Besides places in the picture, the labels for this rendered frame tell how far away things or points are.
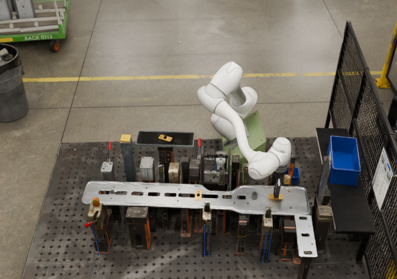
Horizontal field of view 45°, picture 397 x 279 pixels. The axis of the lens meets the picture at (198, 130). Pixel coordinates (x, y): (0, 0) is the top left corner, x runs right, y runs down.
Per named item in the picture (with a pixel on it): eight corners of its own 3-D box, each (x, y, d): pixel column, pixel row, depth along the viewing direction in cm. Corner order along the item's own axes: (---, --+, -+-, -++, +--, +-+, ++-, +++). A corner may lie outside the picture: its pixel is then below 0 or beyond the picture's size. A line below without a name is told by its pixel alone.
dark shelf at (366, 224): (335, 233, 272) (336, 230, 270) (315, 130, 341) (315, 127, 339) (375, 235, 271) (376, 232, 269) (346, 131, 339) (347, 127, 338)
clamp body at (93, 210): (93, 256, 298) (83, 219, 274) (98, 236, 309) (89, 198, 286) (110, 257, 297) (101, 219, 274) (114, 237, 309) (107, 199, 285)
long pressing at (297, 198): (79, 207, 290) (78, 205, 289) (87, 180, 307) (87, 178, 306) (311, 216, 283) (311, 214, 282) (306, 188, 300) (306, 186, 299)
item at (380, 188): (379, 213, 264) (393, 174, 244) (370, 183, 282) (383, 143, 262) (383, 213, 264) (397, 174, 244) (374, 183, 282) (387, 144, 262)
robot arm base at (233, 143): (223, 138, 372) (218, 135, 369) (245, 121, 364) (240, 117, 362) (227, 153, 357) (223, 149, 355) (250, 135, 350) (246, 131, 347)
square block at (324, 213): (310, 253, 298) (319, 215, 275) (308, 242, 304) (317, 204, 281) (323, 253, 298) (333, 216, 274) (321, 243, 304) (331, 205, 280)
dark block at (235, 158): (229, 206, 327) (231, 162, 300) (229, 198, 332) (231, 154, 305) (237, 207, 327) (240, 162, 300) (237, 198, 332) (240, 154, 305)
